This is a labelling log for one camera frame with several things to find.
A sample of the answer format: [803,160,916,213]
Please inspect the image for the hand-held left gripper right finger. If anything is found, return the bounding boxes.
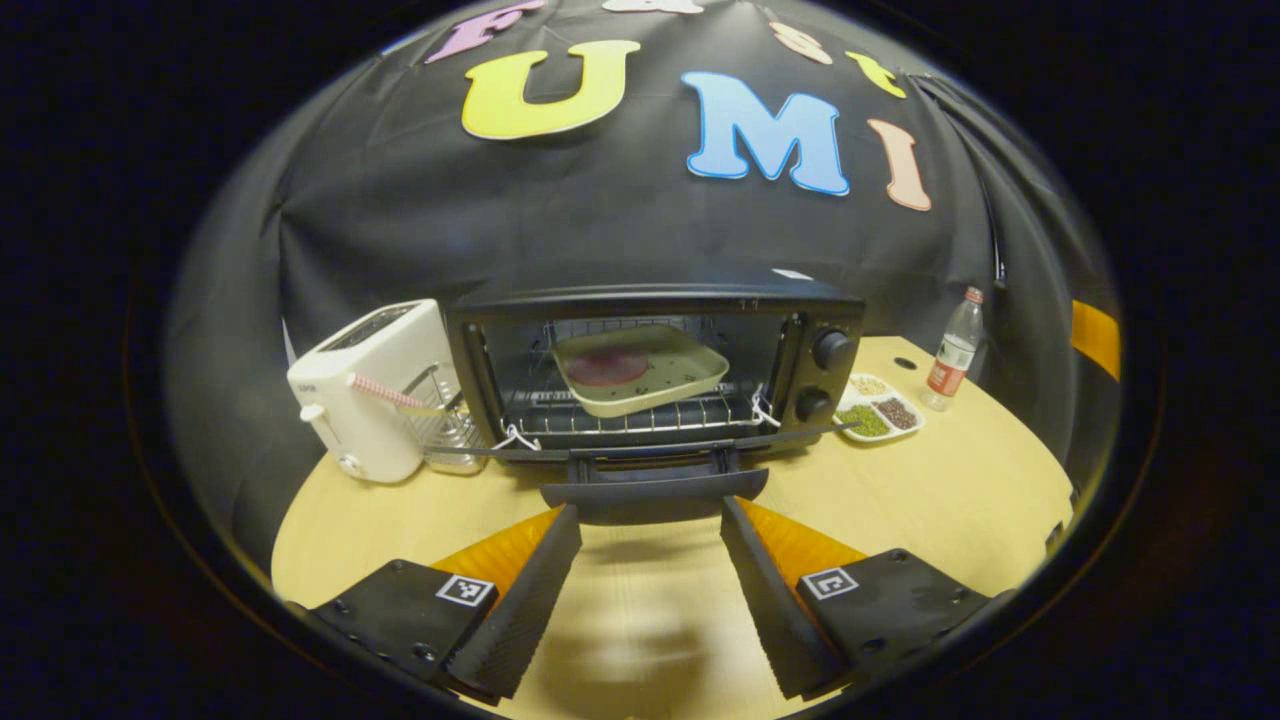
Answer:
[719,496,997,701]

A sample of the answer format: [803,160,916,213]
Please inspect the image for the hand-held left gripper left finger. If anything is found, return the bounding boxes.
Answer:
[310,503,584,701]

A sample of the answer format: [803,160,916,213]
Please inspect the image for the black electric oven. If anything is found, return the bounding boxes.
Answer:
[432,283,867,527]

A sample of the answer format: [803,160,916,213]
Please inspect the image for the pink meat slice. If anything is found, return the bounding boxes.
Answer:
[568,350,650,389]

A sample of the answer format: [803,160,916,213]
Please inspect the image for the cream square food plate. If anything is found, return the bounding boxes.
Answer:
[552,323,731,419]

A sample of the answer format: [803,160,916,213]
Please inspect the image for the clear plastic water bottle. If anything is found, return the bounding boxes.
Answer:
[920,287,986,413]

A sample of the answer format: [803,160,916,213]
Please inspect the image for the white divided dish with beans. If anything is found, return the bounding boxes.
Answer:
[833,373,926,444]

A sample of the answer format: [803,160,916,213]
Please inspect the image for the white toaster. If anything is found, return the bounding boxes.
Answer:
[287,299,452,485]

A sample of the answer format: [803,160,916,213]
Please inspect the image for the red checked paper straw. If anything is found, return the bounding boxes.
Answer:
[348,373,447,414]

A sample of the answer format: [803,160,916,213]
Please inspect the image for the black backdrop cloth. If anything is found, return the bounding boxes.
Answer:
[165,0,1123,571]

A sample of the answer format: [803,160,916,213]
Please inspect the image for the small metal wire rack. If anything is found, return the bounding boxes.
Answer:
[405,362,488,476]

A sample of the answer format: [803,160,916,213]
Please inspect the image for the oven wire rack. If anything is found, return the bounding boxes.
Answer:
[498,383,779,438]

